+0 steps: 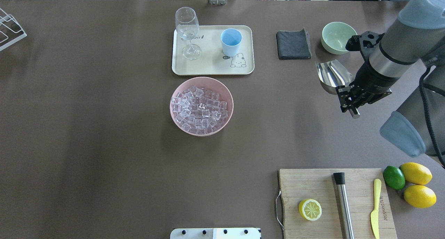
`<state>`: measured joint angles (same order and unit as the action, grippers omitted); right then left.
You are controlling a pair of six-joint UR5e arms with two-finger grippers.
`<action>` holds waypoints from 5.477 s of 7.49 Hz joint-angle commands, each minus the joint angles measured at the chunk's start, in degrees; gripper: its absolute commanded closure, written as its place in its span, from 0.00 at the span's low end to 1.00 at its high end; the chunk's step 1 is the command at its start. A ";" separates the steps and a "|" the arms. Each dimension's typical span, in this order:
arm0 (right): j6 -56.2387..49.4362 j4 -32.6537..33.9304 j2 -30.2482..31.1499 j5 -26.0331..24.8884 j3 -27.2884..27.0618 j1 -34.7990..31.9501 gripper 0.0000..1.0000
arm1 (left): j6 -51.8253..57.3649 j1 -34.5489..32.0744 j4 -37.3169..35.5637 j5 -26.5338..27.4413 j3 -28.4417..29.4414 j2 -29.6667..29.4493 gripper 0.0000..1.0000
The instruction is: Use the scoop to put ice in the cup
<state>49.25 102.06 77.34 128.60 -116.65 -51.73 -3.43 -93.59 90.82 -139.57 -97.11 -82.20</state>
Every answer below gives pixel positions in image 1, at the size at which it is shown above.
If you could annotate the grey folded cloth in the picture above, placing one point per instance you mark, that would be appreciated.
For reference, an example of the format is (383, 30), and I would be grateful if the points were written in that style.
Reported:
(293, 45)

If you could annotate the clear ice cubes pile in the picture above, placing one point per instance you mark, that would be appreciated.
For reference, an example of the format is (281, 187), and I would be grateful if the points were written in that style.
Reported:
(199, 111)

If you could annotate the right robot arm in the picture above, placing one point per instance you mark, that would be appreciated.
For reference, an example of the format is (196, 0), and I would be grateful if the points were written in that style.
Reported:
(417, 126)

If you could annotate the white wire rack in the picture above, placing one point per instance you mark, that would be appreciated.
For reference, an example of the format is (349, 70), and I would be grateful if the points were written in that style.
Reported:
(10, 30)

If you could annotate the half lemon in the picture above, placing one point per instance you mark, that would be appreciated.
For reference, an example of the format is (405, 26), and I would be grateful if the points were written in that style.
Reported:
(310, 209)

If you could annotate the green bowl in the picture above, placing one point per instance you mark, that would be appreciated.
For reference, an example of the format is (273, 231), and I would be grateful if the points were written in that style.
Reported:
(335, 36)

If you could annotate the pink bowl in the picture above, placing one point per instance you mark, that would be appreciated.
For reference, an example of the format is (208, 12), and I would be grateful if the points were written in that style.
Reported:
(209, 83)

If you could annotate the cream serving tray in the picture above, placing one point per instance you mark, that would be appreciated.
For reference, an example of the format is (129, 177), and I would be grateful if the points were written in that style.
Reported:
(212, 60)

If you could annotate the clear wine glass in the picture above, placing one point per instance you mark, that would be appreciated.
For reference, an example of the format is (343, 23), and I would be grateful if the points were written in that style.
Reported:
(187, 27)

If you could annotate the whole yellow lemon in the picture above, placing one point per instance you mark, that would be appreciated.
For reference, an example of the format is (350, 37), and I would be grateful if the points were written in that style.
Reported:
(416, 173)

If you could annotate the yellow plastic knife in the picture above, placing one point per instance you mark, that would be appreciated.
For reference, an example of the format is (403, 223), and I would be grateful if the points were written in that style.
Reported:
(374, 215)

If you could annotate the steel ice scoop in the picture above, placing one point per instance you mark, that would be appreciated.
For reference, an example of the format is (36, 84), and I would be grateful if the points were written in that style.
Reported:
(335, 79)

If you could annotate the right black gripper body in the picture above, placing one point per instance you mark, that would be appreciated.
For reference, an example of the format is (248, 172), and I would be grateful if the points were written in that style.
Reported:
(371, 81)

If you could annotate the bamboo cutting board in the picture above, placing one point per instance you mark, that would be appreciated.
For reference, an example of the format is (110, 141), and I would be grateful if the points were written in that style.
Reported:
(299, 184)

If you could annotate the light blue cup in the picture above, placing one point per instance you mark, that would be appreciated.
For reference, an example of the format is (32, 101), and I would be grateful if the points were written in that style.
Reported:
(230, 41)

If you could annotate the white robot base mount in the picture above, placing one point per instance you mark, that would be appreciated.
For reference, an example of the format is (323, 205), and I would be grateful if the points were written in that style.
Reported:
(216, 233)

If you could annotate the green lime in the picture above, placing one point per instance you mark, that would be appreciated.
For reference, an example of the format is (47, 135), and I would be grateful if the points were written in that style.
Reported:
(394, 177)

